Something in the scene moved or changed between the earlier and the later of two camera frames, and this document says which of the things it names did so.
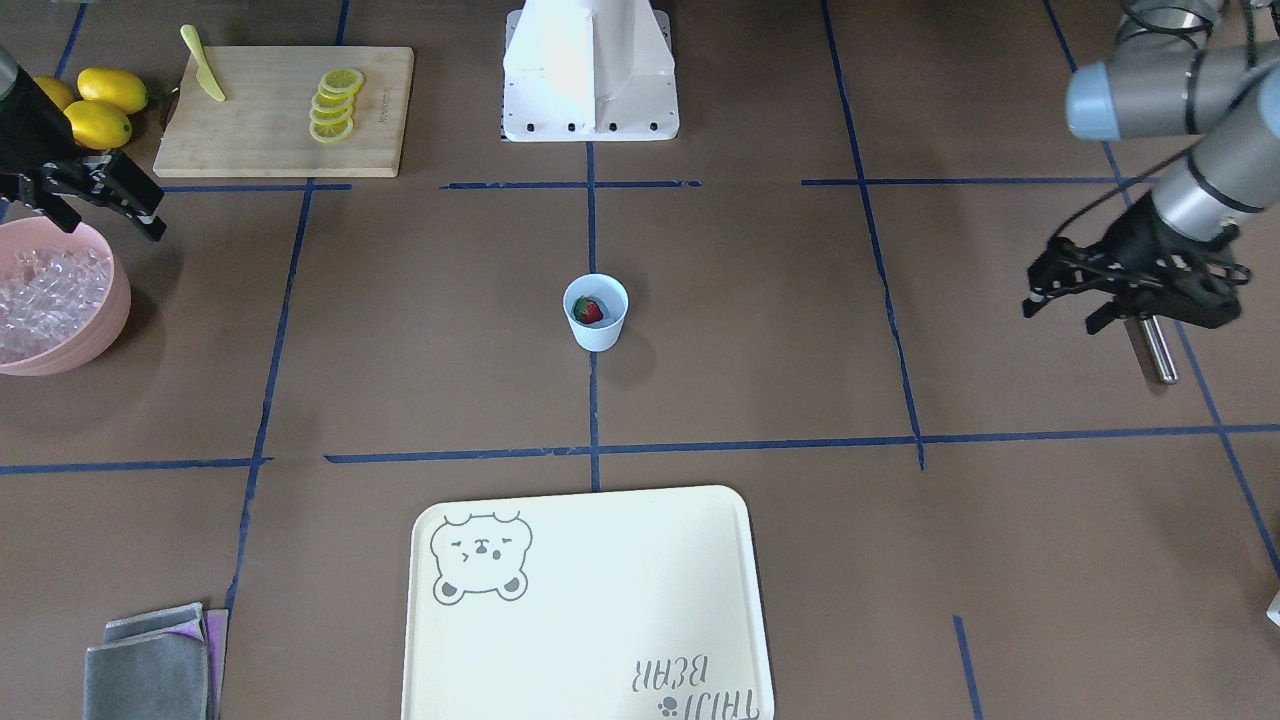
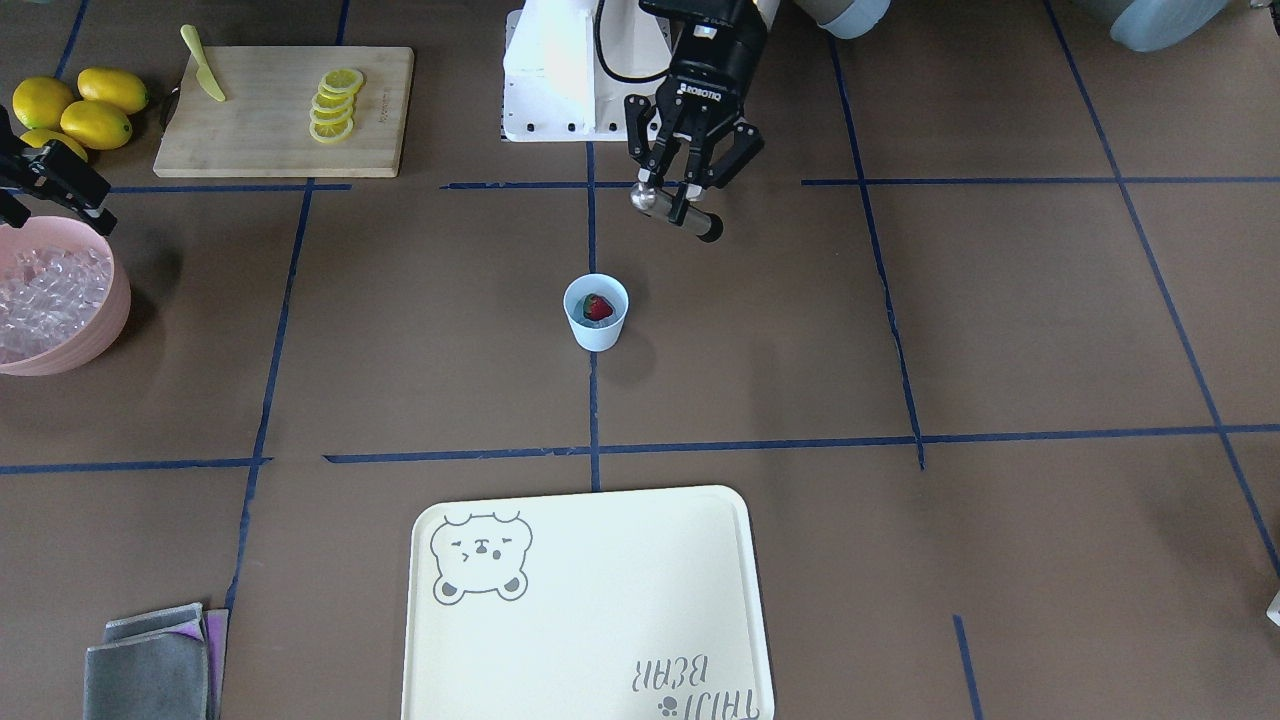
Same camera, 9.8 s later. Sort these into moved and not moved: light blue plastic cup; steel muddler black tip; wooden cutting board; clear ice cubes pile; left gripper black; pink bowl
Moved: left gripper black; steel muddler black tip
Not moved: pink bowl; clear ice cubes pile; wooden cutting board; light blue plastic cup
